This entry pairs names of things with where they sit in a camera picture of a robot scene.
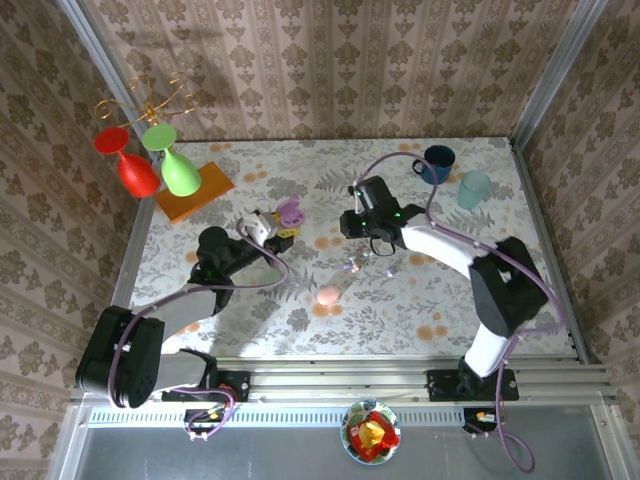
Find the green plastic wine glass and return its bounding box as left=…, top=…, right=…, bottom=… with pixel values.
left=141, top=123, right=203, bottom=197

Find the grey metal bench panel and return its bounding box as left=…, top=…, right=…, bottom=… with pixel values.
left=47, top=399, right=640, bottom=480

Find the floral rimmed plate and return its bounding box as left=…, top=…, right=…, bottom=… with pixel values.
left=340, top=398, right=402, bottom=467

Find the red plastic wine glass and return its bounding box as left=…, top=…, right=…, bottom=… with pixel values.
left=93, top=126, right=162, bottom=200

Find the purple earbud charging case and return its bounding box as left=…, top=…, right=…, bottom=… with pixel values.
left=276, top=196, right=307, bottom=229

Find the aluminium frame post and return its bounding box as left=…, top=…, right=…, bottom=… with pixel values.
left=508, top=0, right=612, bottom=149
left=55, top=0, right=154, bottom=151

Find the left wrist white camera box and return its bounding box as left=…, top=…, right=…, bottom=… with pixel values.
left=236, top=208, right=279, bottom=246

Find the red snack wrapper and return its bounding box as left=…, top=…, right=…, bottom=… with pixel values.
left=348, top=410, right=401, bottom=460

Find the gold wire glass rack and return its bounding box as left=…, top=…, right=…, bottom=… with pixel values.
left=93, top=71, right=201, bottom=126

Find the orange wooden board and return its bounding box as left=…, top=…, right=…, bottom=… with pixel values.
left=153, top=161, right=236, bottom=224

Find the long aluminium base rail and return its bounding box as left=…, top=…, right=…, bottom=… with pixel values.
left=69, top=355, right=619, bottom=404

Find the black cable connector box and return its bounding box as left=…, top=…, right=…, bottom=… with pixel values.
left=183, top=407, right=227, bottom=435
left=462, top=407, right=503, bottom=435

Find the dark blue mug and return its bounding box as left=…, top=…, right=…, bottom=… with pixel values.
left=411, top=144, right=457, bottom=186

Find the floral patterned tablecloth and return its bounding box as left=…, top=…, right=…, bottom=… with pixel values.
left=122, top=138, right=577, bottom=359

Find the yellow wrapped candy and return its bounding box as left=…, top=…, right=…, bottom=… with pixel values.
left=358, top=418, right=387, bottom=445

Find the teal translucent tumbler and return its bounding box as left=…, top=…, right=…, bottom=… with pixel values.
left=457, top=169, right=492, bottom=211

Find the perforated metal cable tray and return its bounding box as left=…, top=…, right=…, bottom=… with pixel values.
left=85, top=405, right=599, bottom=429

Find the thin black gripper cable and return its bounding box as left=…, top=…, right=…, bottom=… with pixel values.
left=368, top=236, right=397, bottom=258

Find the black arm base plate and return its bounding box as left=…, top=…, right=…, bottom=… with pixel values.
left=426, top=368, right=520, bottom=403
left=162, top=370, right=251, bottom=403

